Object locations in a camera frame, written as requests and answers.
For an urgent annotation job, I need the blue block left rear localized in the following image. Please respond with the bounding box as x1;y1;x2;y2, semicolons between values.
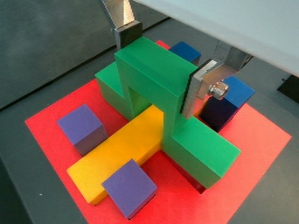
199;76;255;132

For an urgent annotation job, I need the red base board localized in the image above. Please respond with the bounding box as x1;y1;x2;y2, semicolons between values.
24;39;294;224

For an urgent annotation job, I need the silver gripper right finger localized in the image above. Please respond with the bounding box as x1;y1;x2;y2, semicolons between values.
181;41;252;118

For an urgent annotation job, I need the purple block left front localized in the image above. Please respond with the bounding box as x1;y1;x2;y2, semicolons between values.
101;159;157;220

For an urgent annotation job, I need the purple block right front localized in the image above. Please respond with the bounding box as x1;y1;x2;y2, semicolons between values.
57;104;108;156

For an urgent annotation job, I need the purple block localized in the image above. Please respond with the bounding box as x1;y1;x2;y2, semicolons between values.
101;159;157;220
57;104;108;156

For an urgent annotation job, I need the yellow long bar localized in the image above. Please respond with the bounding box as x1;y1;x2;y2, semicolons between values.
67;106;164;205

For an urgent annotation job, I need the blue block right rear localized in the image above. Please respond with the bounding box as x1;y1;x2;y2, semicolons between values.
169;41;201;65

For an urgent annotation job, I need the black angle fixture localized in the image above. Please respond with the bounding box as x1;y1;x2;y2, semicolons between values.
276;75;299;103

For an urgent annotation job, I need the blue block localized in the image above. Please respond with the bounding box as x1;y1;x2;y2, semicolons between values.
169;41;201;65
199;76;255;132

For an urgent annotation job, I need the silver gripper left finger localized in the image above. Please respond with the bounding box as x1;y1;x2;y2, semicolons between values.
99;0;143;49

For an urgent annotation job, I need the green bridge-shaped object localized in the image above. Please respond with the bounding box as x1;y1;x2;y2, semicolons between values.
96;38;240;188

